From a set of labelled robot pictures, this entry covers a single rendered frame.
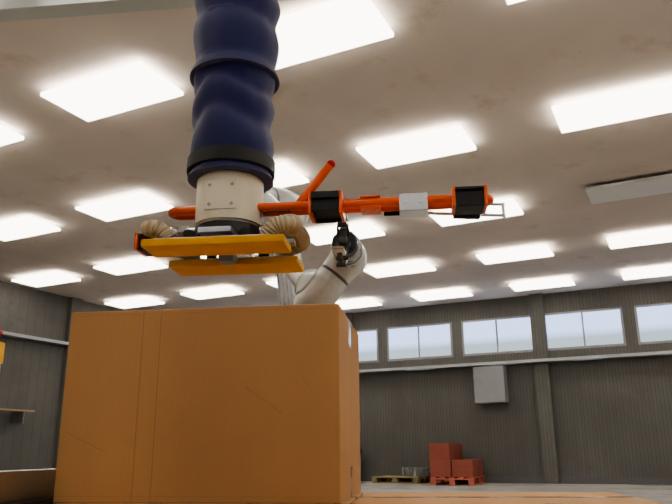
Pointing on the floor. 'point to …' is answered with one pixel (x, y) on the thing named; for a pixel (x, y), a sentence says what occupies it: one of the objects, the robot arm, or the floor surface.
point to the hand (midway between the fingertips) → (338, 224)
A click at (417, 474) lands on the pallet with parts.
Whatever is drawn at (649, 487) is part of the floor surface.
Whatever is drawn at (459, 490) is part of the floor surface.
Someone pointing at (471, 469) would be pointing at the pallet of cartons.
